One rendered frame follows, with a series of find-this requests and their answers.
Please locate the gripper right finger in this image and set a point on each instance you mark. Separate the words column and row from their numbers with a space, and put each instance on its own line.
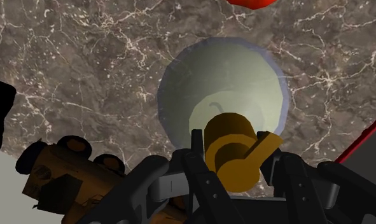
column 299, row 186

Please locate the pale green bowl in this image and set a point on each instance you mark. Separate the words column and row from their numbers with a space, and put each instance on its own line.
column 225, row 77

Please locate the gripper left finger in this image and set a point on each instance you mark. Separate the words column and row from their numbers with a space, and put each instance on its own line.
column 203, row 186

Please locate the black angular object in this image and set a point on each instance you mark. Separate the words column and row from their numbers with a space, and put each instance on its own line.
column 0, row 114

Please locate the grey box with red edge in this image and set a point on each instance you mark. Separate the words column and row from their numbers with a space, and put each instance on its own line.
column 367, row 155

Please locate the brown toy truck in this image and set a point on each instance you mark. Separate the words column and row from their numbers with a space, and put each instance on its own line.
column 66, row 176

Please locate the red rounded object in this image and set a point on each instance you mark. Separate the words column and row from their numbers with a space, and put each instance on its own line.
column 251, row 3

